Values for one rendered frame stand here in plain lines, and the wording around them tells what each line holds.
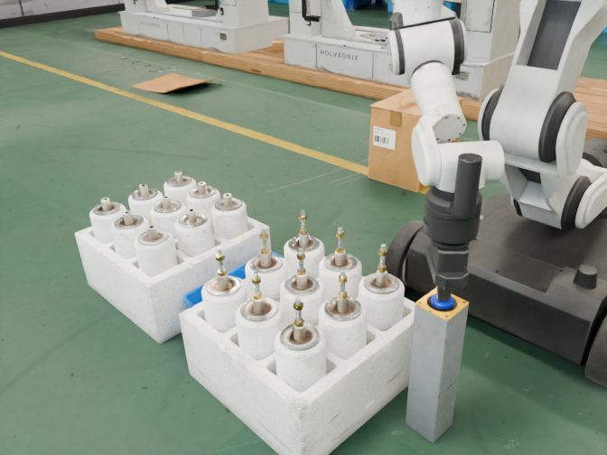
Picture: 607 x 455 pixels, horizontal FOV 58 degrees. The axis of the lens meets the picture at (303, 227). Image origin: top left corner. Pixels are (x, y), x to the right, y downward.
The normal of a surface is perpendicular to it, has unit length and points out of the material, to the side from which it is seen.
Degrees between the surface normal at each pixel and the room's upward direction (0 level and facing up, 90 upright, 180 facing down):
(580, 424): 0
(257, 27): 90
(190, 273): 90
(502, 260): 0
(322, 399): 90
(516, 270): 0
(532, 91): 56
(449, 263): 90
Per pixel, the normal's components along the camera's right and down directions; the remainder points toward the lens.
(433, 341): -0.72, 0.36
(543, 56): -0.66, 0.05
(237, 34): 0.72, 0.32
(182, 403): -0.04, -0.87
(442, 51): -0.01, 0.47
